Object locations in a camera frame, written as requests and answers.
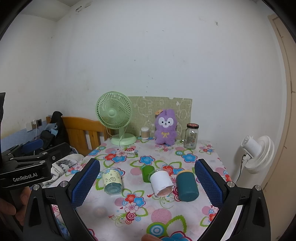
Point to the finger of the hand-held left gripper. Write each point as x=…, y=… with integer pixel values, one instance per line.
x=55, y=150
x=32, y=145

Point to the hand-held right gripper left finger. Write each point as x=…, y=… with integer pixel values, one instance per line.
x=84, y=183

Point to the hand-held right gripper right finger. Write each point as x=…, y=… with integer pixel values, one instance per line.
x=208, y=183

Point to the white cup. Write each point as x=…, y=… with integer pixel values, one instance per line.
x=161, y=183

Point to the teal cup with yellow lid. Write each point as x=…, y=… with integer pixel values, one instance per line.
x=187, y=187

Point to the clear cup with yellow label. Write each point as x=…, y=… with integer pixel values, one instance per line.
x=112, y=180

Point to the green cup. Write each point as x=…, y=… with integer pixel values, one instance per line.
x=147, y=175

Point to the person's left hand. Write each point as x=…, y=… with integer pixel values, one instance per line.
x=9, y=208

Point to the person's right hand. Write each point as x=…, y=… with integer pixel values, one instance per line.
x=149, y=237

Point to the white printed cloth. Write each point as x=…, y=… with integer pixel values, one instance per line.
x=66, y=164

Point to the blue cloth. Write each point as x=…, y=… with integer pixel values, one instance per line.
x=52, y=131

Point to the black bag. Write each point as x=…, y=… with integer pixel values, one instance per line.
x=57, y=125

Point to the wooden headboard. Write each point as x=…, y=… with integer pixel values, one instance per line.
x=76, y=132

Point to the glass jar with dark lid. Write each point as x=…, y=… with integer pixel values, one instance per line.
x=191, y=138

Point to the white fan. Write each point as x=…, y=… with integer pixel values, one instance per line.
x=259, y=155

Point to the floral tablecloth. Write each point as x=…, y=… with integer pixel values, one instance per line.
x=138, y=213

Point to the purple plush toy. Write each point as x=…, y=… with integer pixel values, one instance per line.
x=165, y=129

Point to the green table fan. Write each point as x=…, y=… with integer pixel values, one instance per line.
x=114, y=113

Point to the cotton swab container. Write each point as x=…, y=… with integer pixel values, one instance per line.
x=145, y=134

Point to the green patterned board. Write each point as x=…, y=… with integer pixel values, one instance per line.
x=143, y=109

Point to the wall socket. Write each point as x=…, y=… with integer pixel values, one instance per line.
x=38, y=122

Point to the beige door frame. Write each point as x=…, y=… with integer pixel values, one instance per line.
x=285, y=92

